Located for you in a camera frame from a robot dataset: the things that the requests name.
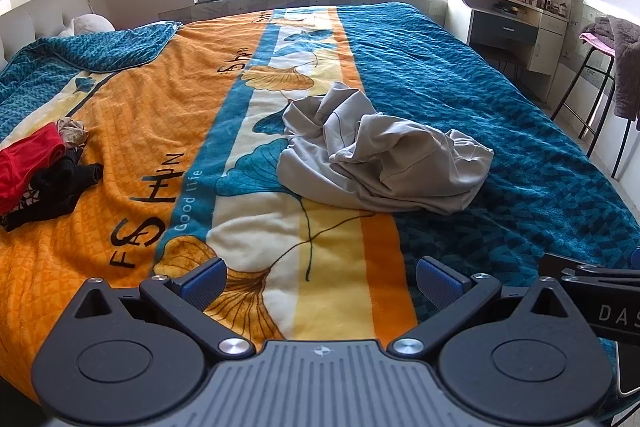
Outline orange and teal printed blanket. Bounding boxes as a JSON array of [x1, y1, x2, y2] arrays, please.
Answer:
[[0, 1, 640, 408]]

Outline pink stool cushion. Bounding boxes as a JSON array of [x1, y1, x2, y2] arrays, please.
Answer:
[[579, 32, 617, 55]]

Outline black garment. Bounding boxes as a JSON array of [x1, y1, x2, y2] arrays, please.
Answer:
[[0, 149, 105, 233]]

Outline black metal stool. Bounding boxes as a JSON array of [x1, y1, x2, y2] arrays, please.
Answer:
[[552, 32, 631, 180]]

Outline red garment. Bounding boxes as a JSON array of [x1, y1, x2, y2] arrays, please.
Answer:
[[0, 123, 67, 215]]

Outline white tufted headboard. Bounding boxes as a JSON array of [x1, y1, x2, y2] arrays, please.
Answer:
[[0, 0, 108, 62]]

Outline beige crumpled garment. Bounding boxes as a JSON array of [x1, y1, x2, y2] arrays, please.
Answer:
[[56, 118, 90, 152]]

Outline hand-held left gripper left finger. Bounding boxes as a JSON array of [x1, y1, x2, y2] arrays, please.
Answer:
[[65, 257, 255, 359]]

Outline white vanity desk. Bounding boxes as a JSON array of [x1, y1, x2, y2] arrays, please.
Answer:
[[460, 0, 568, 75]]

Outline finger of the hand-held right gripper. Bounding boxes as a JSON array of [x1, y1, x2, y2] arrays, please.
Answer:
[[543, 252, 640, 276], [560, 275, 640, 291]]

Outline light grey t-shirt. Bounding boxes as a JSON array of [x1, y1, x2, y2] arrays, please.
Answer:
[[276, 82, 495, 215]]

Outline white pillow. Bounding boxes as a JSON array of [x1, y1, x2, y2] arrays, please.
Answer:
[[57, 13, 116, 38]]

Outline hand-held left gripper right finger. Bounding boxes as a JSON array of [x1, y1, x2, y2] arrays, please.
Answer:
[[387, 257, 585, 359]]

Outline grey fleece garment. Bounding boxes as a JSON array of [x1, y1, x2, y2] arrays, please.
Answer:
[[592, 14, 640, 122]]

